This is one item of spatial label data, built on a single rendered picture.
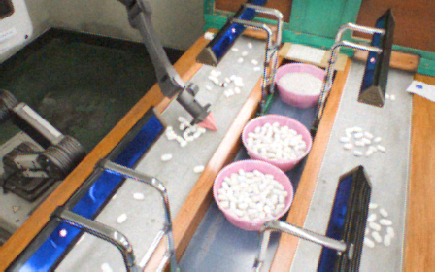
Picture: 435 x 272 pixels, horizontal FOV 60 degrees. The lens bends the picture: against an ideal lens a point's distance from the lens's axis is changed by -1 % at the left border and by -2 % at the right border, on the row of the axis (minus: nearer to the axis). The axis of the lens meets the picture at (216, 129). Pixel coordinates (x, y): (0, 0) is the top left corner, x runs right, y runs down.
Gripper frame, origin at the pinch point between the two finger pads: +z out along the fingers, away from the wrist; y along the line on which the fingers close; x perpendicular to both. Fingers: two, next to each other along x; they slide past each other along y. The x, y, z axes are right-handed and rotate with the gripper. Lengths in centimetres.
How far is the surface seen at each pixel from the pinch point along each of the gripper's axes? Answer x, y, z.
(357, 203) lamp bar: -61, -47, 17
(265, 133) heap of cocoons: -10.2, 8.3, 15.7
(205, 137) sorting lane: 2.1, -5.0, -0.9
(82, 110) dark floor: 141, 58, -51
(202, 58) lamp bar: -20.6, -0.6, -24.2
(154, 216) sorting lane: 1.9, -45.5, -0.5
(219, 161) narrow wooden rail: -7.0, -17.1, 6.0
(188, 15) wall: 80, 151, -46
